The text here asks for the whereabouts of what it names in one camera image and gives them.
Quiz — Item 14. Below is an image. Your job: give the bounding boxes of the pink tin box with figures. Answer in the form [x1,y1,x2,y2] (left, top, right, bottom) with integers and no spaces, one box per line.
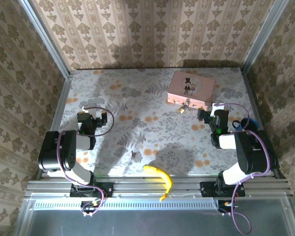
[166,71,216,109]

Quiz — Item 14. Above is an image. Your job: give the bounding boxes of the blue mug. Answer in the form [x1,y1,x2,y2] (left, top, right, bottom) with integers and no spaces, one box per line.
[233,118,259,131]

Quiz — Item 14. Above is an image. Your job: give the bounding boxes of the floral table cover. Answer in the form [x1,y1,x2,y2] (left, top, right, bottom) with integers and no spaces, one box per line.
[48,68,272,177]

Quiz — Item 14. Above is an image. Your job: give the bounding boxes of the yellow banana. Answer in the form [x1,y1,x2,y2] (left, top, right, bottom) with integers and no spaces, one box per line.
[143,165,173,202]

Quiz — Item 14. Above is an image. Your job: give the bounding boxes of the small black controller board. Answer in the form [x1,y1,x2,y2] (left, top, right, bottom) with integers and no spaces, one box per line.
[217,200,239,213]
[80,200,101,213]

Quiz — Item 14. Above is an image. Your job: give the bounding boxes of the grey sheet metal panel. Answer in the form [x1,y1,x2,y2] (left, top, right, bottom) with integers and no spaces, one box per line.
[27,208,293,236]

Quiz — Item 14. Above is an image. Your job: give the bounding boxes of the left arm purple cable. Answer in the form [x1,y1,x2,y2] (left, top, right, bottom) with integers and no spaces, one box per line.
[57,106,115,217]

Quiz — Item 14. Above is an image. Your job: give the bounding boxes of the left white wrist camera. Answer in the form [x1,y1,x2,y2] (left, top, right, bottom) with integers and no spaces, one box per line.
[83,105,97,118]

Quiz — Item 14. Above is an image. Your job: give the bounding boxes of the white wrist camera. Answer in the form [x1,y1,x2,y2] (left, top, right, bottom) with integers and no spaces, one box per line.
[210,102,225,117]
[83,105,97,118]

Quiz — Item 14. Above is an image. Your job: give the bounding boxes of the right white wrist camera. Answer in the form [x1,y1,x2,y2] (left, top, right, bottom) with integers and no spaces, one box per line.
[210,102,225,117]

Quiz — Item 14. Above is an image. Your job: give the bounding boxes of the aluminium table side rail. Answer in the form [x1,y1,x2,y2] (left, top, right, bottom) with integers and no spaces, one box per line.
[240,68,286,179]
[35,76,74,180]

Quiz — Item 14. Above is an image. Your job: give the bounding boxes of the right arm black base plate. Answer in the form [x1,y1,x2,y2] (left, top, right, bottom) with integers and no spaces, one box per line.
[199,181,246,198]

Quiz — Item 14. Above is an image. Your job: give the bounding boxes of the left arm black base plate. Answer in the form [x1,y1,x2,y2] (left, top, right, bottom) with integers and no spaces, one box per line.
[70,181,114,199]

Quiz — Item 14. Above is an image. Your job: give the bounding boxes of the aluminium mounting rail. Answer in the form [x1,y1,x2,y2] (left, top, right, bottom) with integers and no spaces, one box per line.
[24,175,294,200]

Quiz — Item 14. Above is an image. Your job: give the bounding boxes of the slotted grey cable duct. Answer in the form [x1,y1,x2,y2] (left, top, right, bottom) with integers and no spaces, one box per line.
[33,199,221,211]

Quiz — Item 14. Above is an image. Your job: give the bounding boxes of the aluminium frame post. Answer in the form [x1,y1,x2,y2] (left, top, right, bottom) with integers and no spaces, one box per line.
[240,0,290,72]
[18,0,74,78]

